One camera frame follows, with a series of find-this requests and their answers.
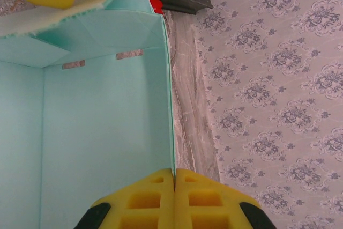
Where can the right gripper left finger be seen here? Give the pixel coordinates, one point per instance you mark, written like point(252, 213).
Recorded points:
point(144, 202)

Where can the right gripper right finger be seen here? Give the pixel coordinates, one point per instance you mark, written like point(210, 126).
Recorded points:
point(209, 202)

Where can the light blue paper box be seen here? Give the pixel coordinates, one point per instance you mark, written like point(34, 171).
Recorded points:
point(101, 119)

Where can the small red block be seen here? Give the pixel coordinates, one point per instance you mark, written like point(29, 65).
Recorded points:
point(156, 1)

